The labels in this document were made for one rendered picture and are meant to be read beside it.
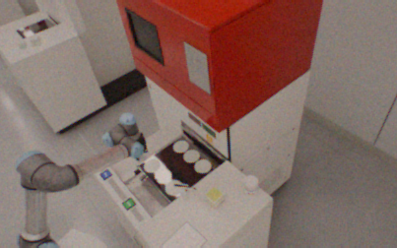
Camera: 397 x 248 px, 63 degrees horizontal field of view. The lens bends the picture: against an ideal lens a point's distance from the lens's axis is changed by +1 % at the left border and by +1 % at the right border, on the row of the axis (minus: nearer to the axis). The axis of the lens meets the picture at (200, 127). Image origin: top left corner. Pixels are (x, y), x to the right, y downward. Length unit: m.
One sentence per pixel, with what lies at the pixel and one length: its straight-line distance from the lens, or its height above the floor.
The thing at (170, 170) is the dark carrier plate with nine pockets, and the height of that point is 0.90.
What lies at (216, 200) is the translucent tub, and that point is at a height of 1.03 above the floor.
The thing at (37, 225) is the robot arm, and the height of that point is 1.19.
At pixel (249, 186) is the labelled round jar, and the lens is 1.64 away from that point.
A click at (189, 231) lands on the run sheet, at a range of 1.64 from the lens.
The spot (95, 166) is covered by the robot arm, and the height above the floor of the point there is 1.39.
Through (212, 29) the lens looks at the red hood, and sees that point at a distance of 1.27.
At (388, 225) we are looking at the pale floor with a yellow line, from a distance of 2.95.
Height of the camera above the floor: 2.43
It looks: 46 degrees down
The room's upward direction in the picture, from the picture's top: 8 degrees counter-clockwise
